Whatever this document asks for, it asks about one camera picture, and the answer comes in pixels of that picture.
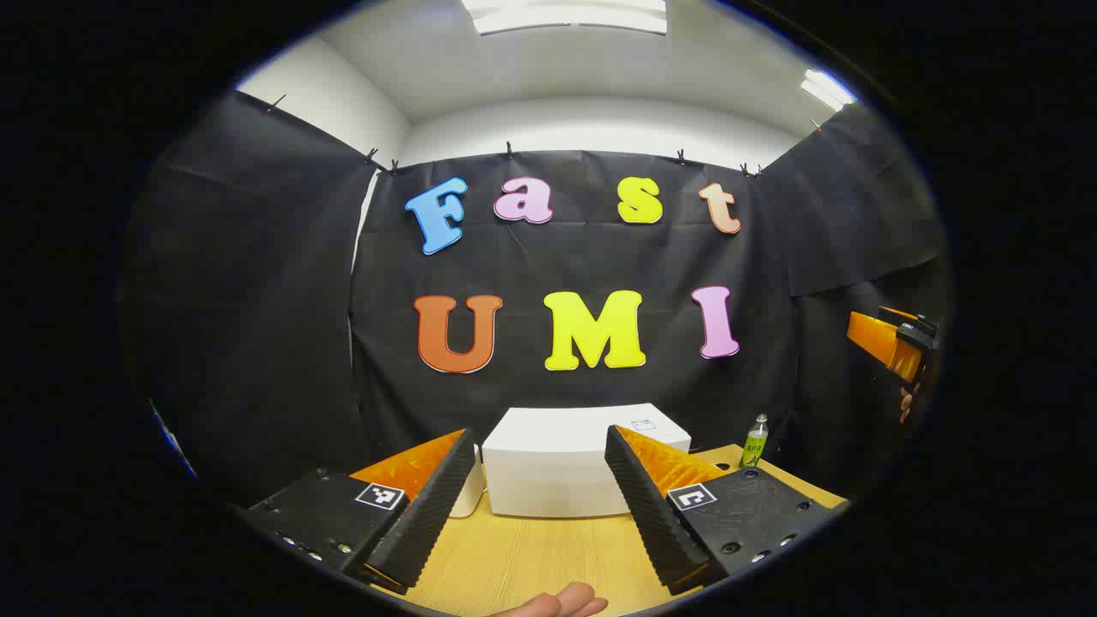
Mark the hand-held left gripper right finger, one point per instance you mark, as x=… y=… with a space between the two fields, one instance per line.
x=651 y=514

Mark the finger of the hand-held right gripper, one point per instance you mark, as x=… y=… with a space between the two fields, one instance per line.
x=878 y=343

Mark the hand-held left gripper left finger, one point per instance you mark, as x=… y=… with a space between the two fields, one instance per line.
x=428 y=514

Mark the white microwave oven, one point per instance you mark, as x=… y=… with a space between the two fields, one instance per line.
x=548 y=471

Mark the white toaster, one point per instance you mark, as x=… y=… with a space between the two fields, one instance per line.
x=471 y=499

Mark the green drink bottle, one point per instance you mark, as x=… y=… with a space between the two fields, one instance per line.
x=754 y=446

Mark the small ceiling light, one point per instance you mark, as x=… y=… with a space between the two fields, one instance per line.
x=827 y=90

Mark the black backdrop cloth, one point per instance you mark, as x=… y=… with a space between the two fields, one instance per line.
x=257 y=300

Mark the long ceiling light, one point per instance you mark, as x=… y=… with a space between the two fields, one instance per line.
x=566 y=17

